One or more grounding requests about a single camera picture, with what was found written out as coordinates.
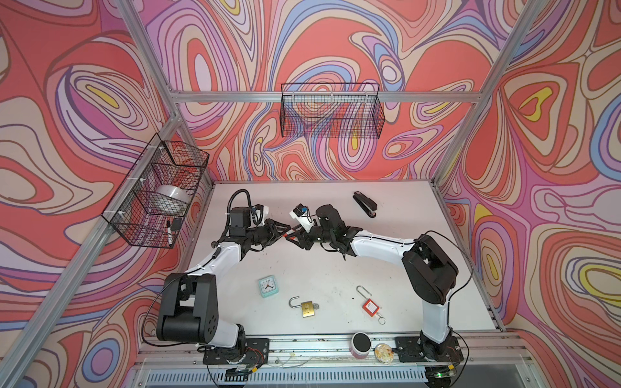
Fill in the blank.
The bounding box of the round beige patterned ball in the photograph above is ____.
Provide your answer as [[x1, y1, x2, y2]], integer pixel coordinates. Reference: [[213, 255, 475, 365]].
[[374, 343, 395, 365]]

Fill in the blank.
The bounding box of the mint green alarm clock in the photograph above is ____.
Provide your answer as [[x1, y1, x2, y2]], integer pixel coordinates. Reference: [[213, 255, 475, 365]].
[[258, 275, 279, 298]]

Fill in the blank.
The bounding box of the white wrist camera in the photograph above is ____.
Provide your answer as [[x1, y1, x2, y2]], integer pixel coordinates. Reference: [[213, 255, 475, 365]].
[[289, 204, 315, 232], [251, 204, 269, 226]]

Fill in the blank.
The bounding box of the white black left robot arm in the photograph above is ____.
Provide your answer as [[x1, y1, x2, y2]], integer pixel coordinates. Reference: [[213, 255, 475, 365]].
[[156, 189, 290, 349]]

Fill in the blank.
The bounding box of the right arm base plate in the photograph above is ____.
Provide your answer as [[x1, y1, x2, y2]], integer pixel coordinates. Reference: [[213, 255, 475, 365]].
[[392, 334, 464, 364]]

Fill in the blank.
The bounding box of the brass padlock open shackle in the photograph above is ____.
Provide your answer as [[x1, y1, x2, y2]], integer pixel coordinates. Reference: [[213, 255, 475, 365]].
[[288, 296, 320, 318]]

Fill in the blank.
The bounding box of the red padlock with long shackle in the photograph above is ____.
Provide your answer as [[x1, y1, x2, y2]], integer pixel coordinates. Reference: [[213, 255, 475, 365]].
[[356, 285, 386, 325]]

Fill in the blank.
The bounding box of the black wire basket left wall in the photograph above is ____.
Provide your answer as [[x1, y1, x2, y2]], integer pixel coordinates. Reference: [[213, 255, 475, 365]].
[[101, 134, 210, 249]]

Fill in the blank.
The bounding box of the black stapler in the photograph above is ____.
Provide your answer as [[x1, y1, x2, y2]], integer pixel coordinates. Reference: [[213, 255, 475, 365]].
[[353, 191, 378, 218]]

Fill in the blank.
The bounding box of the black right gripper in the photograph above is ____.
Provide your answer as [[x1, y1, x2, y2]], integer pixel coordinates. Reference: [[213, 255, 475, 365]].
[[283, 218, 333, 251]]

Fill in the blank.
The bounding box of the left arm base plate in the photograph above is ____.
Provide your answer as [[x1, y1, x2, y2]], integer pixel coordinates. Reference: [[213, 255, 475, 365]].
[[202, 337, 270, 367]]

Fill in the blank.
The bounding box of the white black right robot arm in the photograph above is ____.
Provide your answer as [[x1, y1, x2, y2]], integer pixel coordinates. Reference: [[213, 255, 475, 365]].
[[286, 205, 459, 349]]

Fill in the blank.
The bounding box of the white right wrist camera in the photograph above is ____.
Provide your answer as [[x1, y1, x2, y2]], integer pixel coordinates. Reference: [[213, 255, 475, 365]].
[[289, 204, 315, 232]]

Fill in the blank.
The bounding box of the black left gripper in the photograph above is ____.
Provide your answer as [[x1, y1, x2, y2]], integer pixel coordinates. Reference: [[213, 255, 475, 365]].
[[243, 219, 289, 247]]

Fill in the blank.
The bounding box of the black wire basket back wall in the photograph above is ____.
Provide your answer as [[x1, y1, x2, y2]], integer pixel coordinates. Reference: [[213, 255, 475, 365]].
[[280, 81, 386, 139]]

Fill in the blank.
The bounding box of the black wire basket wall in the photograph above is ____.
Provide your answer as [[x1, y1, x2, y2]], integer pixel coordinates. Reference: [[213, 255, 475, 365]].
[[280, 81, 386, 139], [101, 134, 210, 249]]

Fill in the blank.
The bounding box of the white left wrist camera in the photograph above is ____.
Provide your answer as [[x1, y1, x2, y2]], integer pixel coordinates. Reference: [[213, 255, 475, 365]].
[[251, 204, 269, 226]]

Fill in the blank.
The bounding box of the pink cylinder black top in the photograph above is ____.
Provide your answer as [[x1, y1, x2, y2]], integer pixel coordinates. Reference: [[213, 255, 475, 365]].
[[349, 332, 372, 360]]

